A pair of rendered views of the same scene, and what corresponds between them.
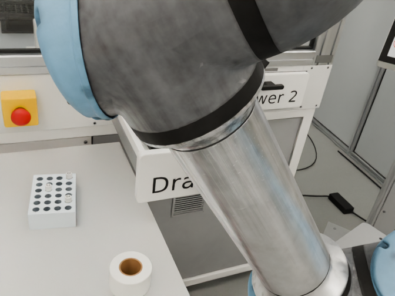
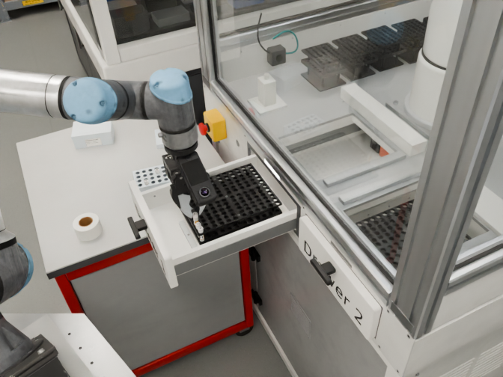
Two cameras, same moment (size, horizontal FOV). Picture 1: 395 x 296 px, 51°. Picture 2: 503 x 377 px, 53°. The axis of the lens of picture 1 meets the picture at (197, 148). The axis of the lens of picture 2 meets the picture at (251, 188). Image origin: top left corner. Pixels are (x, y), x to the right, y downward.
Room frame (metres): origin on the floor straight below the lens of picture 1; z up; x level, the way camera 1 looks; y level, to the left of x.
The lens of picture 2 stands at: (0.97, -0.86, 1.77)
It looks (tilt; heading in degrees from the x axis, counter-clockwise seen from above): 43 degrees down; 93
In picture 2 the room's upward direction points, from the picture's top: 3 degrees counter-clockwise
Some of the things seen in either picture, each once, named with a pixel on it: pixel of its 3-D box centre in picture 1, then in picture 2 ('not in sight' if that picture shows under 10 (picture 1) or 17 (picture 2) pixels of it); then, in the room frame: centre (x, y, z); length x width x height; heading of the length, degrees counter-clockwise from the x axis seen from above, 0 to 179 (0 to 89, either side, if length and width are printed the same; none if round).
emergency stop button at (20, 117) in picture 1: (20, 115); (203, 128); (0.77, 0.39, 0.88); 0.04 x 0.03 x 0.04; 117
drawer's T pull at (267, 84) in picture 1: (270, 85); (325, 269); (1.08, -0.17, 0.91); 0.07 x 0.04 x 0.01; 117
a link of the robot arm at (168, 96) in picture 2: not in sight; (171, 100); (0.77, -0.02, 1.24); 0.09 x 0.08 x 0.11; 175
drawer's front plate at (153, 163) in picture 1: (207, 168); (151, 231); (0.67, -0.03, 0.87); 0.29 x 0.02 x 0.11; 117
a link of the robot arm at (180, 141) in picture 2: not in sight; (177, 133); (0.78, -0.02, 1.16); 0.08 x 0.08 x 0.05
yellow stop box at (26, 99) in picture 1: (19, 108); (214, 125); (0.80, 0.41, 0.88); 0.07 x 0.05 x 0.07; 117
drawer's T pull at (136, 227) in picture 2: not in sight; (138, 226); (0.65, -0.04, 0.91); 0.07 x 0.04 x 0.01; 117
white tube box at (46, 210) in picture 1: (53, 199); (156, 179); (0.62, 0.27, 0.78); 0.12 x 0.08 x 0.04; 18
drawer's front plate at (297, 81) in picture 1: (262, 91); (334, 274); (1.10, -0.16, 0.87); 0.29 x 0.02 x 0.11; 117
